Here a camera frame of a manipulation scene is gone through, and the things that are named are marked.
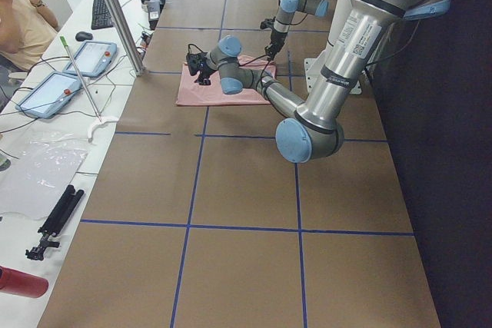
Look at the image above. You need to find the near blue teach pendant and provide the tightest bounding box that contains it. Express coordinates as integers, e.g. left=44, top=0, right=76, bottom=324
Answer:
left=15, top=71, right=81, bottom=119

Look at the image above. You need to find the red bottle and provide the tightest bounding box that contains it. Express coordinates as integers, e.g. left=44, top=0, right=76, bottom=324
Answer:
left=1, top=267, right=49, bottom=298

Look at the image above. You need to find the pink Snoopy t-shirt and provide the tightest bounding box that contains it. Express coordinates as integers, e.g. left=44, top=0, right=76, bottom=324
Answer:
left=176, top=62, right=270, bottom=106

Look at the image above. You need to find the black folded tripod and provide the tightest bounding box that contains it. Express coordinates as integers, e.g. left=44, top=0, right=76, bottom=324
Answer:
left=25, top=184, right=85, bottom=260

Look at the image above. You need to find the aluminium frame post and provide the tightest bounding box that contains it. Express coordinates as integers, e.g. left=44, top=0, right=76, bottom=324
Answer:
left=105, top=0, right=145, bottom=76

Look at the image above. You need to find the black computer mouse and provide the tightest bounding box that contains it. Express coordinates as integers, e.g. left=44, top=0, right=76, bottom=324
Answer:
left=75, top=31, right=93, bottom=41

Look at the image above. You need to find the black keyboard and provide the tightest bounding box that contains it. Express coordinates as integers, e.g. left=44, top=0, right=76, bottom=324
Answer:
left=91, top=0, right=114, bottom=30

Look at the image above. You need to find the metal rod green tip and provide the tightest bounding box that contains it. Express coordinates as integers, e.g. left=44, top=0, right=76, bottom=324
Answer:
left=59, top=36, right=102, bottom=122

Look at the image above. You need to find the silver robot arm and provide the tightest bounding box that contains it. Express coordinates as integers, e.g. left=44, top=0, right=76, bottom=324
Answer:
left=260, top=0, right=328, bottom=60
left=186, top=0, right=451, bottom=163

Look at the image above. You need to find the seated person beige shirt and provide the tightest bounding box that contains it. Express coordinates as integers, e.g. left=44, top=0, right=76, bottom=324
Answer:
left=1, top=0, right=58, bottom=71

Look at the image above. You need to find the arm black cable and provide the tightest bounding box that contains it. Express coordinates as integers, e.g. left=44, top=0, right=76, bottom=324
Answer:
left=187, top=43, right=278, bottom=87

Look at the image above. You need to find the clear plastic bag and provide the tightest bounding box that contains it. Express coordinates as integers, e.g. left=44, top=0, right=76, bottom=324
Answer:
left=1, top=131, right=89, bottom=220

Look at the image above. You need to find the white curved plastic piece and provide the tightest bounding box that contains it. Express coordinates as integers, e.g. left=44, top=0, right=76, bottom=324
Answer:
left=87, top=116, right=119, bottom=143

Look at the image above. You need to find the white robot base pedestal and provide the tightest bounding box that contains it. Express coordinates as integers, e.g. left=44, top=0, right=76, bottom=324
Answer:
left=304, top=0, right=352, bottom=93

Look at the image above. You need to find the blue teach pendant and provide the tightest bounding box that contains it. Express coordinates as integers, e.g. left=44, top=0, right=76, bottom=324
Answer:
left=71, top=40, right=118, bottom=78
left=15, top=71, right=81, bottom=119

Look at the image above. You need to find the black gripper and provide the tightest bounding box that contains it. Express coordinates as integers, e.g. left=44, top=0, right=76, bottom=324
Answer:
left=260, top=18, right=288, bottom=61
left=186, top=51, right=214, bottom=85

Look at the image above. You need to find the far blue teach pendant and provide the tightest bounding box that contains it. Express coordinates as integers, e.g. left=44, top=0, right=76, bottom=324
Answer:
left=71, top=40, right=118, bottom=78

